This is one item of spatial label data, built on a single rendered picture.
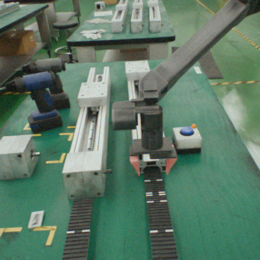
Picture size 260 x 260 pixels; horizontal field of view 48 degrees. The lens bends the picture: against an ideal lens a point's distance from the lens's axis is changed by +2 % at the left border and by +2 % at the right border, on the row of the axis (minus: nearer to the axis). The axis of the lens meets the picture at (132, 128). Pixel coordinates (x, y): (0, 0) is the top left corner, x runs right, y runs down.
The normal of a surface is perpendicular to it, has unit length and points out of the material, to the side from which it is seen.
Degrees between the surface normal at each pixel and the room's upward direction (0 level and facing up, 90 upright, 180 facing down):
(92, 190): 90
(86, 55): 90
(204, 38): 44
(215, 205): 0
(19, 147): 0
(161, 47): 90
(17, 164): 90
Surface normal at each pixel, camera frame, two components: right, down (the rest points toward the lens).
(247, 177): -0.06, -0.87
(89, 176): 0.04, 0.50
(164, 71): -0.08, -0.34
